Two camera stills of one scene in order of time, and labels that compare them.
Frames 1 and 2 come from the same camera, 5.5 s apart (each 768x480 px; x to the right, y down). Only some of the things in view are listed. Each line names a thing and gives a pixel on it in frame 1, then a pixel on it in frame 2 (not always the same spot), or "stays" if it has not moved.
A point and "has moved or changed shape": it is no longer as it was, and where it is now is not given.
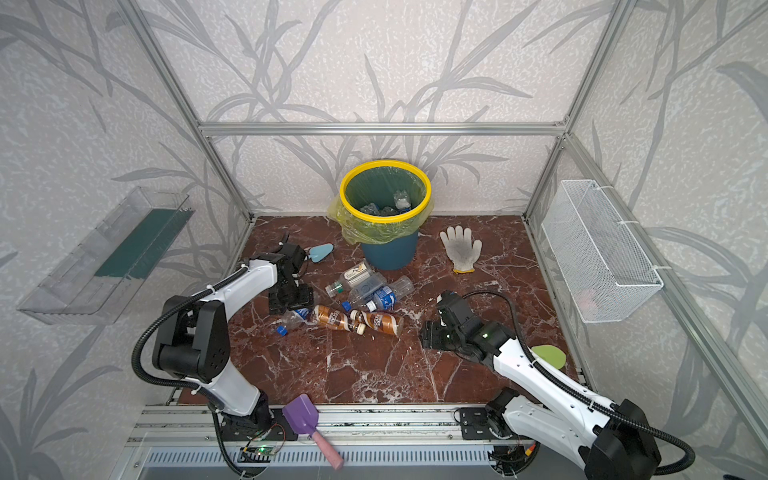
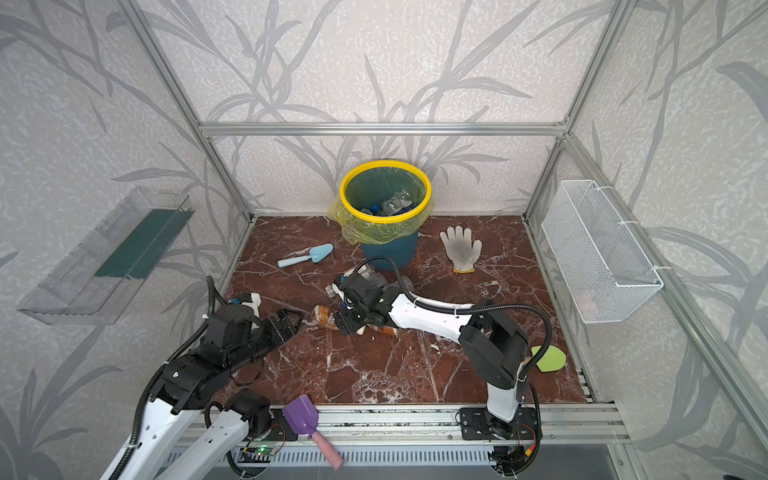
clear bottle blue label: [293, 319] has moved or changed shape
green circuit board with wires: [260, 450] stays
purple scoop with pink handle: [303, 413] stays
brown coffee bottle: [328, 316] stays
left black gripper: [288, 298] to [274, 330]
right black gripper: [438, 335] to [346, 317]
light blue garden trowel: [320, 252] stays
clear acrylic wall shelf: [93, 283] stays
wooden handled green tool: [551, 355] stays
